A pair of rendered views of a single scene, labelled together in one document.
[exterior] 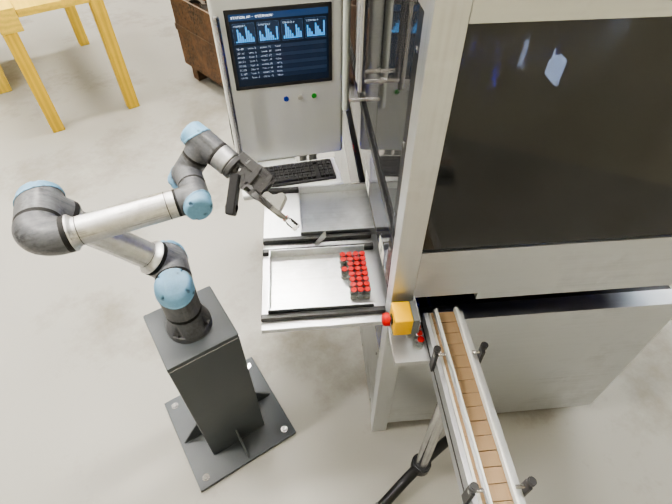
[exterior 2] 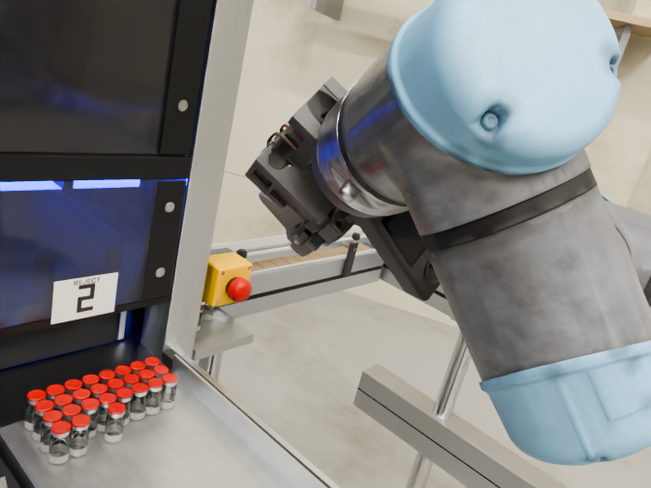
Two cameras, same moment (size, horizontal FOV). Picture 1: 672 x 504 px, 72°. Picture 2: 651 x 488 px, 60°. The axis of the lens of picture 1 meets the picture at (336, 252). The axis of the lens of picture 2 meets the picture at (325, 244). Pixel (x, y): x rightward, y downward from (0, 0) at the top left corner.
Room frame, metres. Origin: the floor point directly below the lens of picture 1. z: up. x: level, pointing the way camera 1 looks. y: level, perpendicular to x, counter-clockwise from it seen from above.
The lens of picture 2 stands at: (1.29, 0.50, 1.39)
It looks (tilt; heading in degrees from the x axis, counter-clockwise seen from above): 19 degrees down; 223
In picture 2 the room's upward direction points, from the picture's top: 14 degrees clockwise
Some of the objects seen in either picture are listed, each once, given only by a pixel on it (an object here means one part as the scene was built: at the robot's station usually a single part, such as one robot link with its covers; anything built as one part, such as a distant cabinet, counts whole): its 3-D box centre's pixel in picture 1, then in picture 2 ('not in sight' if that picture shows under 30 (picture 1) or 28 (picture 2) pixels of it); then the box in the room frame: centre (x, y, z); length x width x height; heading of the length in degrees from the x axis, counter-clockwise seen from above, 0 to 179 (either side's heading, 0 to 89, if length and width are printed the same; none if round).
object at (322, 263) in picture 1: (319, 278); (160, 467); (1.00, 0.06, 0.90); 0.34 x 0.26 x 0.04; 95
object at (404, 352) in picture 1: (413, 344); (201, 327); (0.76, -0.24, 0.87); 0.14 x 0.13 x 0.02; 95
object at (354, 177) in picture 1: (351, 162); not in sight; (1.87, -0.08, 0.73); 1.98 x 0.01 x 0.25; 5
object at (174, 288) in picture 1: (176, 293); not in sight; (0.89, 0.50, 0.96); 0.13 x 0.12 x 0.14; 22
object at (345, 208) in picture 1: (343, 209); not in sight; (1.35, -0.03, 0.90); 0.34 x 0.26 x 0.04; 95
